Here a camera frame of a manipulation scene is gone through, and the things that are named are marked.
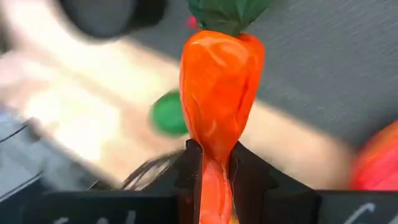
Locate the orange carrot with green top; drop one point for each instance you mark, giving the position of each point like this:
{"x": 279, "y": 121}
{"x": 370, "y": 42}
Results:
{"x": 217, "y": 93}

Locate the shiny green round fruit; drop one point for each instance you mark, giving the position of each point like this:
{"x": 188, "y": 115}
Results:
{"x": 168, "y": 115}

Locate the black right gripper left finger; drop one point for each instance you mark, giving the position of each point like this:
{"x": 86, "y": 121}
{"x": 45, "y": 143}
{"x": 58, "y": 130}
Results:
{"x": 186, "y": 174}

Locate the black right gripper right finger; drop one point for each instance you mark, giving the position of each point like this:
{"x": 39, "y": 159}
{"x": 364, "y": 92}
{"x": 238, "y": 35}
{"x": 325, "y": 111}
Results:
{"x": 264, "y": 193}

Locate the grey woven placemat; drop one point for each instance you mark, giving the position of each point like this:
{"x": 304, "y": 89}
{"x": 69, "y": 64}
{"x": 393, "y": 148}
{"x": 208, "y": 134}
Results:
{"x": 326, "y": 62}

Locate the red round vegetable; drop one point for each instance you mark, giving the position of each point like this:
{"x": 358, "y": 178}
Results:
{"x": 379, "y": 161}

